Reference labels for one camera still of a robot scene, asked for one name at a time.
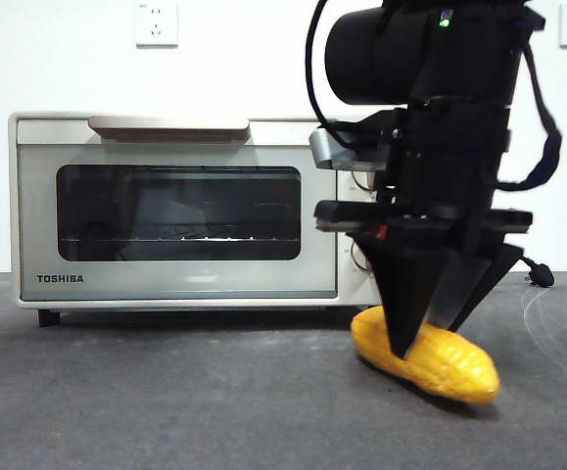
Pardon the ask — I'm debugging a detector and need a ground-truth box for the black oven power cable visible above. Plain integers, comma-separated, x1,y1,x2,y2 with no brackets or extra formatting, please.
518,254,556,289

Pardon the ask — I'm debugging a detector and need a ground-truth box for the white temperature knob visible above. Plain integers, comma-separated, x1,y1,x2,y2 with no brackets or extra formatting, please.
352,168,378,190

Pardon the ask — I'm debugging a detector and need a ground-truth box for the metal wire oven rack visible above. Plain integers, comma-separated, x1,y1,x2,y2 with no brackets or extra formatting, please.
62,222,298,245

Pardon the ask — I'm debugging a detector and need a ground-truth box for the white Toshiba toaster oven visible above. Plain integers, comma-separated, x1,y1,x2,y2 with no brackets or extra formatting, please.
7,110,388,328

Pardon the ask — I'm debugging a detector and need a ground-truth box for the white timer knob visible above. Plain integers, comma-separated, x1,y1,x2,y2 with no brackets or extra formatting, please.
350,239,376,273

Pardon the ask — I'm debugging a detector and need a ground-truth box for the black sleeved arm cable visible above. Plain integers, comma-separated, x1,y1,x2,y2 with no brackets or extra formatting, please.
497,46,563,192

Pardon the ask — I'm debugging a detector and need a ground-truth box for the yellow corn cob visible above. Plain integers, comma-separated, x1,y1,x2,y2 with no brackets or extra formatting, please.
350,305,501,406

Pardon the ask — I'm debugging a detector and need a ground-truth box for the glass oven door with handle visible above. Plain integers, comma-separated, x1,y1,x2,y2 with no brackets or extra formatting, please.
16,116,339,300

